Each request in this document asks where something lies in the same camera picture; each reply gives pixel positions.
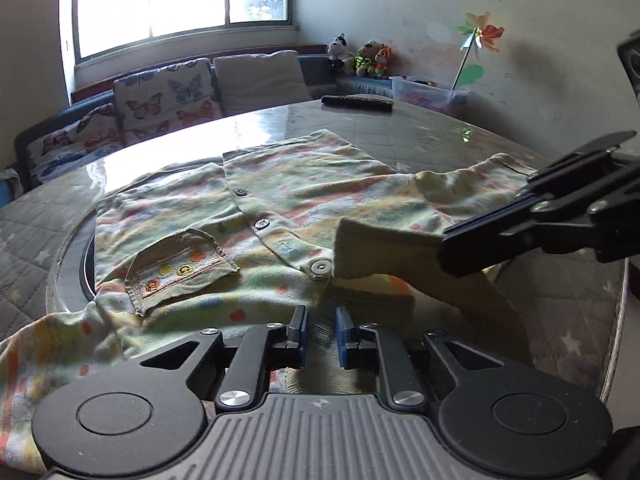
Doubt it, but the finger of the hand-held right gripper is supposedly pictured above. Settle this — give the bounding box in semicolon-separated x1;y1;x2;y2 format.
437;180;640;279
514;130;640;204

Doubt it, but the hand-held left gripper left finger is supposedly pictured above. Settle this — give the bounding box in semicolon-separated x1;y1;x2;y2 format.
140;304;309;409

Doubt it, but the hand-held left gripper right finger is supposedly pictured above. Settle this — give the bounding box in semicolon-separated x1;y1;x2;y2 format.
335;305;502;409

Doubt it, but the patterned button shirt with pocket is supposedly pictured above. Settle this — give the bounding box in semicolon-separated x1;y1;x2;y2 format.
0;129;538;474

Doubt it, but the colourful paper pinwheel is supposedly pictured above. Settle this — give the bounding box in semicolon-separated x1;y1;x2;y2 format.
452;11;506;92

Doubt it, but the clear plastic storage box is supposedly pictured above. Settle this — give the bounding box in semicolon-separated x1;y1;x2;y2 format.
389;75;472;114

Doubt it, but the black remote control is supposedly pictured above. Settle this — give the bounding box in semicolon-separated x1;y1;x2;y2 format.
320;94;394;114

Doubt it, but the orange plush fox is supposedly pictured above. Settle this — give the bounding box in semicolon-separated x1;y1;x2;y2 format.
372;44;394;80

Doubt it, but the brown plush bear green shirt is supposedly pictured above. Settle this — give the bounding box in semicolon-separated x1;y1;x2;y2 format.
355;40;381;79

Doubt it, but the round glass turntable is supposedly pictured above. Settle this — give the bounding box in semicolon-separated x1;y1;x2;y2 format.
80;96;551;311

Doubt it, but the black and white plush cow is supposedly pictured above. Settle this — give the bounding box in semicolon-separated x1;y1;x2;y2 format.
327;33;355;74

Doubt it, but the dark blue sofa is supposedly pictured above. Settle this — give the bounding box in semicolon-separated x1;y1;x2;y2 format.
13;52;397;192

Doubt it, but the plain beige cushion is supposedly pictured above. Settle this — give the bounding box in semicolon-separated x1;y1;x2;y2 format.
213;50;314;119

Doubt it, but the tall butterfly print cushion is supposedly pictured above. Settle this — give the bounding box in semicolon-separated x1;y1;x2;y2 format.
112;57;219;147

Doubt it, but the low butterfly print cushion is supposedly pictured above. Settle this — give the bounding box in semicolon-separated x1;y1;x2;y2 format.
27;102;124;186

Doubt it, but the window with green frame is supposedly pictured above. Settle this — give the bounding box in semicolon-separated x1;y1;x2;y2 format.
59;0;297;64

